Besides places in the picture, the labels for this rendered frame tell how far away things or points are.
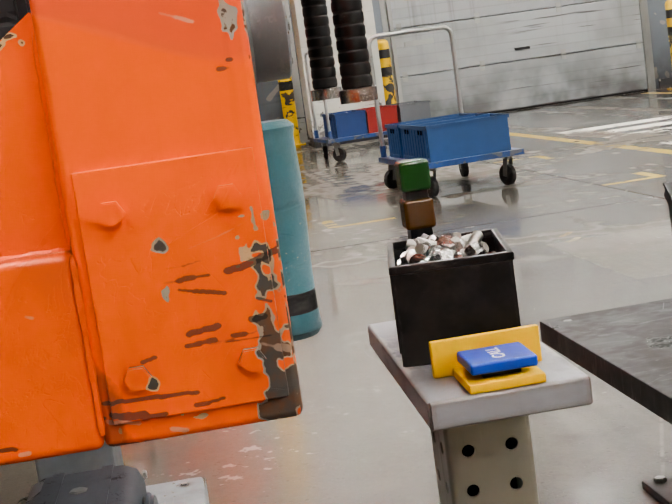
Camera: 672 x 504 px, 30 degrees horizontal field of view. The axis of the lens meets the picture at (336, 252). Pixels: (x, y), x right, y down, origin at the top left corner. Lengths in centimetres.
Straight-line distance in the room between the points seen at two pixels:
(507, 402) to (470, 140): 586
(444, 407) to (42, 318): 45
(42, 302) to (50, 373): 6
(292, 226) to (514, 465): 37
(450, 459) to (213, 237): 54
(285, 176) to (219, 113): 50
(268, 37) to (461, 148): 557
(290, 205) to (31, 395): 55
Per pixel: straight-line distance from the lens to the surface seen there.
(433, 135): 704
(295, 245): 148
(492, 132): 715
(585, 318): 225
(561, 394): 129
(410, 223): 163
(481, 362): 128
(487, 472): 144
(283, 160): 147
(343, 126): 1079
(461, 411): 127
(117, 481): 133
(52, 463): 164
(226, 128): 98
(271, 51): 156
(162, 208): 98
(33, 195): 101
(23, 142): 101
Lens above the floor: 79
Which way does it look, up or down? 8 degrees down
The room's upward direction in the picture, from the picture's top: 8 degrees counter-clockwise
